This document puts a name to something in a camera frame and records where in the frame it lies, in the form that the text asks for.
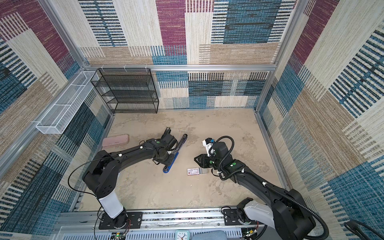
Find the white wire mesh basket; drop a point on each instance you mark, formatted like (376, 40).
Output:
(61, 113)

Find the aluminium mounting rail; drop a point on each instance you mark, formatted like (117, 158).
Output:
(163, 219)

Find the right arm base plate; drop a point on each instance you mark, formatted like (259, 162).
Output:
(233, 217)

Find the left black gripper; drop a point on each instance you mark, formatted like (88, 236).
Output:
(169, 161)

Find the red white staples box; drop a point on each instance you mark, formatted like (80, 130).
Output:
(196, 171)

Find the black stapler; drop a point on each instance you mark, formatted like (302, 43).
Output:
(166, 132)

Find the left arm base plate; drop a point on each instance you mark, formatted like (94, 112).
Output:
(125, 220)

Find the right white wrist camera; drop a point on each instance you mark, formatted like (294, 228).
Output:
(208, 143)

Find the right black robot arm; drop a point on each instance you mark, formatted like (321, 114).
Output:
(290, 216)

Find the pink pencil case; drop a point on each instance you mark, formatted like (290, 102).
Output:
(115, 141)

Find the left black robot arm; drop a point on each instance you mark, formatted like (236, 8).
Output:
(102, 174)

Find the black wire shelf rack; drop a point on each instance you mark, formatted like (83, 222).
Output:
(127, 90)

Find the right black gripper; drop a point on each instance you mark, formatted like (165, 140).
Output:
(203, 158)

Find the small teal clock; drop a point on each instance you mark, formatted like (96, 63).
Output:
(182, 235)

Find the blue stapler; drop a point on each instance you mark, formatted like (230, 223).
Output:
(175, 153)

